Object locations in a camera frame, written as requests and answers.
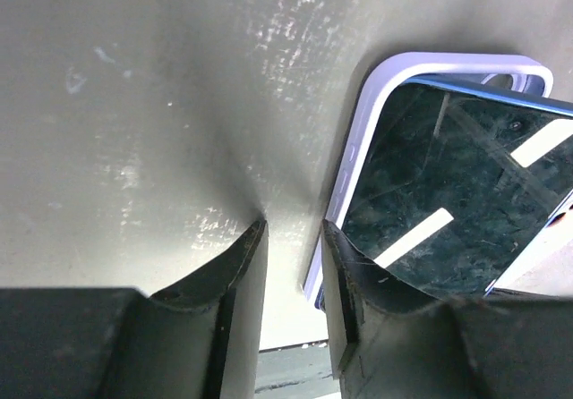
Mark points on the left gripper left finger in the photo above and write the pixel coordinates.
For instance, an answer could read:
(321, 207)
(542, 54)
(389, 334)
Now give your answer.
(197, 338)

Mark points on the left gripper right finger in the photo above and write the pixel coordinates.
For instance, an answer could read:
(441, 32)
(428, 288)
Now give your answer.
(388, 339)

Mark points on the blue smartphone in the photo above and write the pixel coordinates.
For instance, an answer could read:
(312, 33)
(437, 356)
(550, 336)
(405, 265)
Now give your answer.
(456, 184)

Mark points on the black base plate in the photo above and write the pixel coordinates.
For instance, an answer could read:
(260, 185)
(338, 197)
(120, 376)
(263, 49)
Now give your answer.
(298, 371)

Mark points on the lavender phone case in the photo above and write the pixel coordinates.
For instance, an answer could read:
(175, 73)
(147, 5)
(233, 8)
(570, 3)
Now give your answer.
(358, 157)

